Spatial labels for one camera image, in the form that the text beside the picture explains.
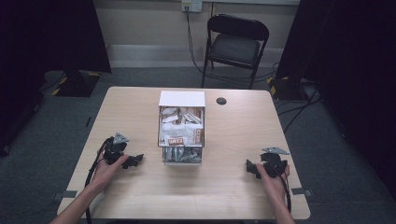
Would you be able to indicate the clear box of snack packets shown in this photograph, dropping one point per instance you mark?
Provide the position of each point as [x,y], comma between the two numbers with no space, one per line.
[182,99]

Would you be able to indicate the white wall socket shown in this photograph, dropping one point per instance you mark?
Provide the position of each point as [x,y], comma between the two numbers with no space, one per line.
[191,5]

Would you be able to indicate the pile of silver packets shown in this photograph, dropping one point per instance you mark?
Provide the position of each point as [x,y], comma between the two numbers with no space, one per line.
[182,154]

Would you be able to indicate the black folding chair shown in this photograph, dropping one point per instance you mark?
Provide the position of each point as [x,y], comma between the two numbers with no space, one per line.
[235,46]

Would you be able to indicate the person's right hand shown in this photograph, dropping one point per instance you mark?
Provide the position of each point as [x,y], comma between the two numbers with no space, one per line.
[274,183]

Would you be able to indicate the black yellow striped stand base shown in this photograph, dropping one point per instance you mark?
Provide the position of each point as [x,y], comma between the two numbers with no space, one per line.
[285,87]

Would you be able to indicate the black table grommet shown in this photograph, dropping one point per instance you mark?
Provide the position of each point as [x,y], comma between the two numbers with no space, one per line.
[221,100]

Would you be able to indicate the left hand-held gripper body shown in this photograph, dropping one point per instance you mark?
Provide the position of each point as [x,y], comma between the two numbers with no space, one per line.
[114,149]

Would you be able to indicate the black curtain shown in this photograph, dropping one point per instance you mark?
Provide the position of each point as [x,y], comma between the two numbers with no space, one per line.
[43,46]
[348,77]

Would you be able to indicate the person's left hand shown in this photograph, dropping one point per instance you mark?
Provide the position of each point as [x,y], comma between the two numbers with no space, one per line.
[107,171]

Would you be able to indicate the drawer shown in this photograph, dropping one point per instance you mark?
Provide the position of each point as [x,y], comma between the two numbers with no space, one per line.
[182,155]
[181,127]

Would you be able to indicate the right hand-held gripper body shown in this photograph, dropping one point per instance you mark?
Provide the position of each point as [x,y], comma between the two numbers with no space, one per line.
[274,161]

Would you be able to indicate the pile of white brown packets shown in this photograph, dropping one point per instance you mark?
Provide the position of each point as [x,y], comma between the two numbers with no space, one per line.
[180,126]

